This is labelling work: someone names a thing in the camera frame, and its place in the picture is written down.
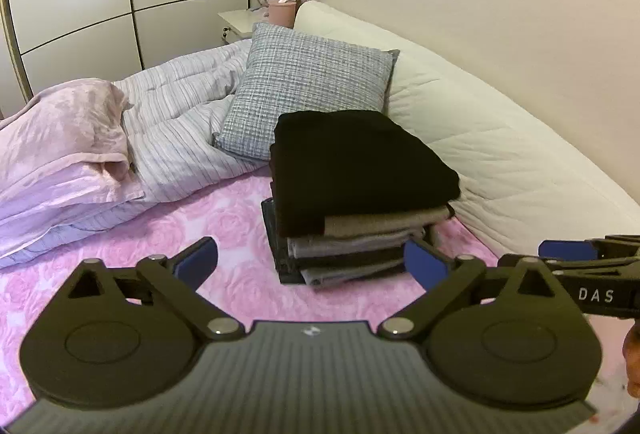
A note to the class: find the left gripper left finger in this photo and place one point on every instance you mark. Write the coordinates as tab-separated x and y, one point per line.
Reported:
176	281

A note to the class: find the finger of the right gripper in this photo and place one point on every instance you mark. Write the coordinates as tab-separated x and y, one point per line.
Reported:
568	250
511	260

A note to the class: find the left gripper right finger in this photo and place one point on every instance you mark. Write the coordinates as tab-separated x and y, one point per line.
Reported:
448	284

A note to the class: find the black sweater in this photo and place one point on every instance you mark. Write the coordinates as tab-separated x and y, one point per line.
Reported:
348	163

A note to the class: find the person's right hand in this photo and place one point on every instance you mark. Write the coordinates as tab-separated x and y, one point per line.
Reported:
631	353

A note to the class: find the pink floral bed blanket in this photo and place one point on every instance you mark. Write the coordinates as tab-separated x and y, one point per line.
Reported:
220	240

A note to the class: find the stack of folded clothes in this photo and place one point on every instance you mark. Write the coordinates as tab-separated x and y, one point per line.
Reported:
353	247

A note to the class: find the lavender folded quilt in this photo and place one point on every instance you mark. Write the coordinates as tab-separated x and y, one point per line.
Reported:
175	112

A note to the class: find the pink folded quilt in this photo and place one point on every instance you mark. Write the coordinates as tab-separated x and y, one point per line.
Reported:
64	157

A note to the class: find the grey striped pillow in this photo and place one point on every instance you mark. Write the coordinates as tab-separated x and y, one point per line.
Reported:
289	71

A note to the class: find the white nightstand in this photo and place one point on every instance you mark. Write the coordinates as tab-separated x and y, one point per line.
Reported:
239	24

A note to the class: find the pink tissue box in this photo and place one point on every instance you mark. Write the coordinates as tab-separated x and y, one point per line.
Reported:
282	12

